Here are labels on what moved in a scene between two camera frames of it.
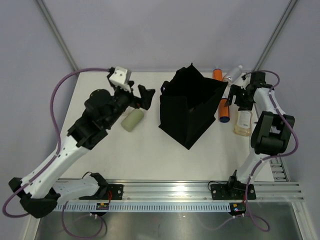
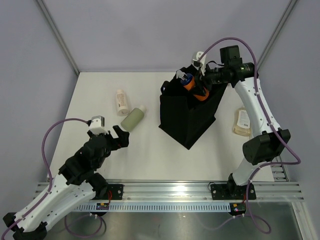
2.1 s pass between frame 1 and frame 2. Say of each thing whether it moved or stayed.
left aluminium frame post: stayed
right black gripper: moved
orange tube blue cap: moved
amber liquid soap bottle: stayed
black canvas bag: stayed
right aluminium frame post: stayed
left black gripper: moved
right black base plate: stayed
